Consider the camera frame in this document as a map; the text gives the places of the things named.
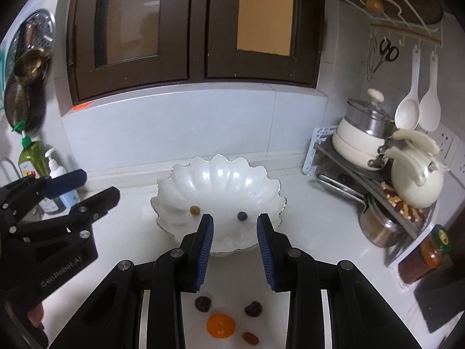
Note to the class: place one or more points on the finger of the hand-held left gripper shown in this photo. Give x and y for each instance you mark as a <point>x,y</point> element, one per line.
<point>103,198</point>
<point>67,183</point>

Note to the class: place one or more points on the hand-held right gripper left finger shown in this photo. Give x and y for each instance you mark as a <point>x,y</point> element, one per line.
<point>205,247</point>

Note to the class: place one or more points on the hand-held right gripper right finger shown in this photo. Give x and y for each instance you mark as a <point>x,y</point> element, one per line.
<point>267,254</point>

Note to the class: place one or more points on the dark plum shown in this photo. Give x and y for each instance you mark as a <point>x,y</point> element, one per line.
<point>253,309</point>

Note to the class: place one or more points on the dark purple grape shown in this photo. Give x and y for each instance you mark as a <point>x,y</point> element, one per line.
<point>202,303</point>

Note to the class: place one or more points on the white scalloped bowl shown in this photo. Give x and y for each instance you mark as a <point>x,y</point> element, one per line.
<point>218,181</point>

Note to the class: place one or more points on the orange tangerine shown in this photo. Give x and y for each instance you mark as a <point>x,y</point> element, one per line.
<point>219,325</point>

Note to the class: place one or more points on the red date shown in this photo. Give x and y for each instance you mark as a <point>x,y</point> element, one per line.
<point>250,338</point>

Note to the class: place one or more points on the person's left hand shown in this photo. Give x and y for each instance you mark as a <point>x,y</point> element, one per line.
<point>34,314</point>

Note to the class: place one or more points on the white pump bottle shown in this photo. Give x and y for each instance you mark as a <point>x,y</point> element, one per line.
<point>56,165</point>

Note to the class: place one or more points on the green dish soap bottle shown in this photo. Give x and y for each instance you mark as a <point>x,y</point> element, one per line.
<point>31,156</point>

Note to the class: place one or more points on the blueberry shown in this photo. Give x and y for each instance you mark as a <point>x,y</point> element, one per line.
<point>242,216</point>

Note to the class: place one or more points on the steel faucet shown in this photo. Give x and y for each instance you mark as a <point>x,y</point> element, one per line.
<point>9,163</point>

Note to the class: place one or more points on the orange sticker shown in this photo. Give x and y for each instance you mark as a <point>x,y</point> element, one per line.
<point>81,106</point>

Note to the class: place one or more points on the dark mesh strainer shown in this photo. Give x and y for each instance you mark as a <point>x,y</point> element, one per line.
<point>18,105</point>

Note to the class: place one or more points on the steel pot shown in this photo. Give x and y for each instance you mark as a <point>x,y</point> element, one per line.
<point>377,225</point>

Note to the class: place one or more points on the white lattice rack panel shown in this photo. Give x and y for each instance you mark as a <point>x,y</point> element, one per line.
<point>319,145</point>

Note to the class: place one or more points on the teal plastic bag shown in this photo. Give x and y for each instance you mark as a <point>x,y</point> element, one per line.
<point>3,76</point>

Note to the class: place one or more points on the brass ladle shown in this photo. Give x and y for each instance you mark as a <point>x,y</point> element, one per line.
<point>29,61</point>

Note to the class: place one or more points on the beaded trivet mat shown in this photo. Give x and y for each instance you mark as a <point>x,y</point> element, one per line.
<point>396,200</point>

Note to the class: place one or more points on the cream cooking pot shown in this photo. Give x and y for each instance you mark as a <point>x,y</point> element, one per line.
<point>354,141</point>

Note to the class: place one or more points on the amber jar dark lid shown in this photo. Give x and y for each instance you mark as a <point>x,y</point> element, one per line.
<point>423,261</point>

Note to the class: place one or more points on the dark brown window sash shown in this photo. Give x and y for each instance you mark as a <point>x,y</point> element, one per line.
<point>83,25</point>
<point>308,25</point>

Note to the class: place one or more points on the perforated metal steamer tray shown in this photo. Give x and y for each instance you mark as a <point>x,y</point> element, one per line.
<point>40,21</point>

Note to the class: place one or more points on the cream kettle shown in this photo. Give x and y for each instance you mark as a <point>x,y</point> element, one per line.
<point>414,181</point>

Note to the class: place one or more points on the steel steamer insert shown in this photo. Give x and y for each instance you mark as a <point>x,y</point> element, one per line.
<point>376,125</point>

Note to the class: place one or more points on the glass pot lid cream knob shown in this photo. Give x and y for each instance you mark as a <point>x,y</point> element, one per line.
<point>363,107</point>

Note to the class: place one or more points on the black flat box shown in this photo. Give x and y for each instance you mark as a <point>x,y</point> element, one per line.
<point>443,298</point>

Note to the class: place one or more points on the white rice spoon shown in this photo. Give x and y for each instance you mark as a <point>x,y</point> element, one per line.
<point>430,109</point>
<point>407,109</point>

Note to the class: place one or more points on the black scissors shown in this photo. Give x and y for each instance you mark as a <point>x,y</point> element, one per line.
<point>388,52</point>

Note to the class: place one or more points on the tan cardboard panel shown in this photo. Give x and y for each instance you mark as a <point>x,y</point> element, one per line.
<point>265,11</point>

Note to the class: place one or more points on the small tan round knob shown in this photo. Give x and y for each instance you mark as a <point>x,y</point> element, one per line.
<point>374,3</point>

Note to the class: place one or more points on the white wall socket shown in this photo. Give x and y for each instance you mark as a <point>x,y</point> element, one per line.
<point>461,163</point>
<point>445,141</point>

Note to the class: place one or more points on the wooden hook rail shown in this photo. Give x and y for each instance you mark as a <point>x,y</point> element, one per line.
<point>407,32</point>

